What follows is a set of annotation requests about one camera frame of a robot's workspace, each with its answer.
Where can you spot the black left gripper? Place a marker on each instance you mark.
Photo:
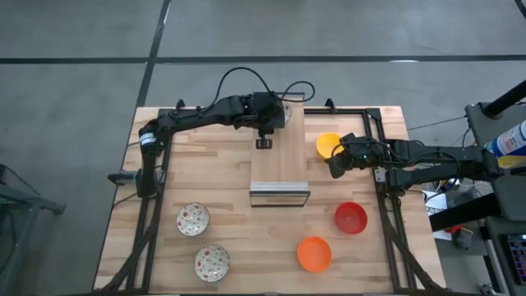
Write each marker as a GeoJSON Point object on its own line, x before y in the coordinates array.
{"type": "Point", "coordinates": [265, 113]}

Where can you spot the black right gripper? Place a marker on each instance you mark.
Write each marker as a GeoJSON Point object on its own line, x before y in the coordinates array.
{"type": "Point", "coordinates": [372, 151]}

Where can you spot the floral mini bowl green outside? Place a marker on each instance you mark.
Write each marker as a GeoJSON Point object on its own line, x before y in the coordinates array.
{"type": "Point", "coordinates": [289, 112]}
{"type": "Point", "coordinates": [212, 263]}
{"type": "Point", "coordinates": [193, 219]}

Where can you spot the yellow plastic mini bowl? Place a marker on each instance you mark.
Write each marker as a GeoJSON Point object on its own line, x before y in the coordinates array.
{"type": "Point", "coordinates": [324, 144]}

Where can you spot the red plastic mini bowl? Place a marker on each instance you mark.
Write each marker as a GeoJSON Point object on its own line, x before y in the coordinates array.
{"type": "Point", "coordinates": [351, 218]}

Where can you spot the orange plastic mini bowl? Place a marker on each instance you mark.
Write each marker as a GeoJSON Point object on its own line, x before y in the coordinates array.
{"type": "Point", "coordinates": [314, 254]}

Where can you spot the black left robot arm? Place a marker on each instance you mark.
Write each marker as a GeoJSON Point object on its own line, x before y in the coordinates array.
{"type": "Point", "coordinates": [197, 117]}

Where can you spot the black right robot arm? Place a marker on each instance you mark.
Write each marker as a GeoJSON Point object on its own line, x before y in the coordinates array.
{"type": "Point", "coordinates": [431, 174]}

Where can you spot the light wooden shelf riser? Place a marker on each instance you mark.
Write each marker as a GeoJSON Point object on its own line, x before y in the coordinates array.
{"type": "Point", "coordinates": [283, 164]}

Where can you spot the white paper sheet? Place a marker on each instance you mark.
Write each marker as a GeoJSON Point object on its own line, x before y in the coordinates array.
{"type": "Point", "coordinates": [436, 204]}

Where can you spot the small red object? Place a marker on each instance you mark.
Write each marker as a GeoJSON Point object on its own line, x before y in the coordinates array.
{"type": "Point", "coordinates": [453, 229]}

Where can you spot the black flat beam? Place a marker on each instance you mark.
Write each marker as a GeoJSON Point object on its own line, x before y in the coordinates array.
{"type": "Point", "coordinates": [464, 211]}

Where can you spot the small dark grey device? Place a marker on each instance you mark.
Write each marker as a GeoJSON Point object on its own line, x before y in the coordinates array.
{"type": "Point", "coordinates": [463, 239]}

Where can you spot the white blue spray can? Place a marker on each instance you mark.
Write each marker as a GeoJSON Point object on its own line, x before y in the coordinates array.
{"type": "Point", "coordinates": [509, 141]}

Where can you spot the grey metal stand plate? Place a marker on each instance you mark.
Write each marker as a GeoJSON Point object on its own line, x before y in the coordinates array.
{"type": "Point", "coordinates": [509, 193]}

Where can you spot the black round pole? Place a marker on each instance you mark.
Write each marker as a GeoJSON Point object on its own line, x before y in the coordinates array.
{"type": "Point", "coordinates": [507, 98]}

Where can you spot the small grey metal part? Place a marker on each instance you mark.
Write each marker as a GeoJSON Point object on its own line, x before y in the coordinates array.
{"type": "Point", "coordinates": [487, 289]}

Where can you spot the dark device with coloured keys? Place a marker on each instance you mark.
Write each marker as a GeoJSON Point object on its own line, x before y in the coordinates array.
{"type": "Point", "coordinates": [518, 255]}

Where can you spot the grey metal floor stand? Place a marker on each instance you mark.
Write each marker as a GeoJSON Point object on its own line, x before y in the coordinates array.
{"type": "Point", "coordinates": [49, 205]}

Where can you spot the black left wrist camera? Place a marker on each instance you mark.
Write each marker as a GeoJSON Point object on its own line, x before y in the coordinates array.
{"type": "Point", "coordinates": [264, 143]}

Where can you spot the black aluminium table frame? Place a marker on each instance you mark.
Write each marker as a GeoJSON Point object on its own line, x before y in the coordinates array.
{"type": "Point", "coordinates": [337, 111]}

